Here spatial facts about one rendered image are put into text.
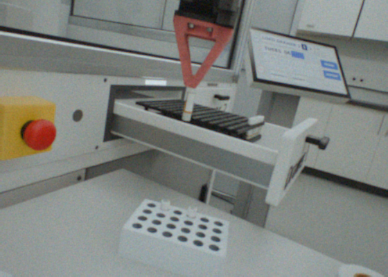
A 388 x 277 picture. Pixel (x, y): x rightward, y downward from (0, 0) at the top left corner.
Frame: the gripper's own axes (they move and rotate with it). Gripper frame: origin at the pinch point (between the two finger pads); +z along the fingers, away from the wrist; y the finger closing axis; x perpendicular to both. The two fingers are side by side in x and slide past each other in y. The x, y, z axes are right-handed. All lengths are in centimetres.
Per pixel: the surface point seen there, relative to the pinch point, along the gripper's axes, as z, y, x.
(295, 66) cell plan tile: -11, -110, 34
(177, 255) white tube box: 19.4, 5.9, 3.6
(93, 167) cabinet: 22.2, -18.1, -16.8
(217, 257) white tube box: 18.1, 6.2, 7.9
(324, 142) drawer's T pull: 5.5, -14.3, 22.4
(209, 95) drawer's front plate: 6, -55, 1
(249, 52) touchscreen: -12, -102, 12
